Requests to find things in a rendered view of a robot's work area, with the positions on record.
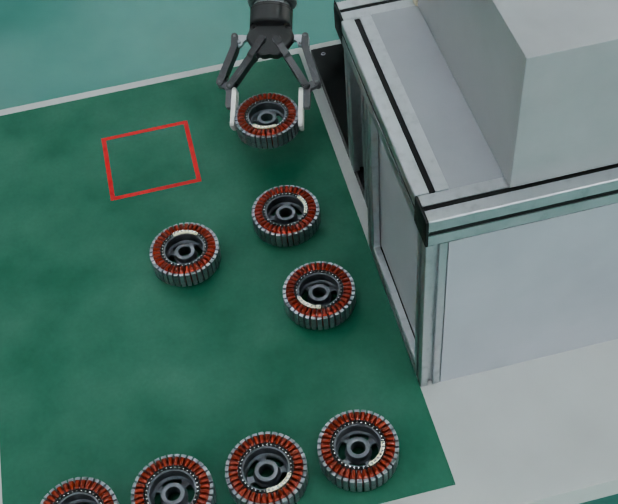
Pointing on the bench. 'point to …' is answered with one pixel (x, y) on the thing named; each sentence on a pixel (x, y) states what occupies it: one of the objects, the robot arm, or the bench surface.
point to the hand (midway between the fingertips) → (267, 118)
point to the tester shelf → (451, 134)
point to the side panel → (405, 261)
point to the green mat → (179, 299)
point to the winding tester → (548, 79)
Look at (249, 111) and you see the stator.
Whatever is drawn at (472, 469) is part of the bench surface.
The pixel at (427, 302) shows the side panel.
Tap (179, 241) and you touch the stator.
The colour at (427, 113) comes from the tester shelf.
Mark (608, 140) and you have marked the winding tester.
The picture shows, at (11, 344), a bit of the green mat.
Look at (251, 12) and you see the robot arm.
